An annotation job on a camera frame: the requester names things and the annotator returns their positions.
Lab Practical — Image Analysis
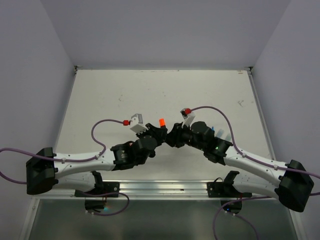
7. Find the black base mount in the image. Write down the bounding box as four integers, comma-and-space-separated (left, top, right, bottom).
206, 170, 252, 215
74, 171, 124, 217

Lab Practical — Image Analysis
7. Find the aluminium front rail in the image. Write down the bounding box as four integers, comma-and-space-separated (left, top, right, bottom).
32, 178, 296, 201

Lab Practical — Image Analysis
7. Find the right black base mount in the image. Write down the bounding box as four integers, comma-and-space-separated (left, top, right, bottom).
206, 170, 252, 215

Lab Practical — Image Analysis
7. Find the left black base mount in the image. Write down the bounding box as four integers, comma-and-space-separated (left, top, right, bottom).
74, 171, 124, 217

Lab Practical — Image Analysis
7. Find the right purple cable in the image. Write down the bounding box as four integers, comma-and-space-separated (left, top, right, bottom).
180, 105, 320, 240

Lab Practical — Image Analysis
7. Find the orange-capped black highlighter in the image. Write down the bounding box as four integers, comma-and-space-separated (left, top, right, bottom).
159, 118, 166, 128

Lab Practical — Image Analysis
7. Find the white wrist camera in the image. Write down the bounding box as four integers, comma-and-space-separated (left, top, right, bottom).
180, 108, 196, 127
129, 113, 148, 134

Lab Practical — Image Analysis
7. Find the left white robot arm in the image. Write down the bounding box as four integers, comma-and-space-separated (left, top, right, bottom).
26, 120, 168, 197

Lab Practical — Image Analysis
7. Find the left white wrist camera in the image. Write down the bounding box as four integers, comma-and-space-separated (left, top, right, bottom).
129, 113, 148, 134

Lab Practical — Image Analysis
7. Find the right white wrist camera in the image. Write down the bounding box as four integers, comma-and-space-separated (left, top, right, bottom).
180, 108, 196, 127

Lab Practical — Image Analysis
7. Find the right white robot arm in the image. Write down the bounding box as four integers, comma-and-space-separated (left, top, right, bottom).
166, 121, 314, 213

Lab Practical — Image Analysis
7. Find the blue translucent pen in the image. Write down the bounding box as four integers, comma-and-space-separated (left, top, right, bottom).
215, 129, 225, 138

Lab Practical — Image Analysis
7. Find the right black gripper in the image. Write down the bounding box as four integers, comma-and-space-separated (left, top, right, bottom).
165, 120, 206, 151

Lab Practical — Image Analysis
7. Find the green translucent pen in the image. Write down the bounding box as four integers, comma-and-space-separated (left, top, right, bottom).
225, 134, 232, 142

